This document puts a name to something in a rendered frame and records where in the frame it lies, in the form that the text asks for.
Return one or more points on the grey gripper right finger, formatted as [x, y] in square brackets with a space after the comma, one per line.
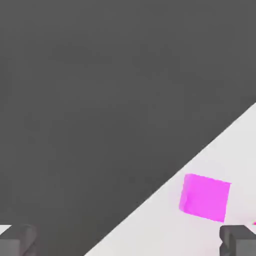
[240, 242]

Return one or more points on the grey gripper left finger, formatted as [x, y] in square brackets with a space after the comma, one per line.
[14, 242]

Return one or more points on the large magenta box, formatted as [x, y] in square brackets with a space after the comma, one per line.
[206, 198]

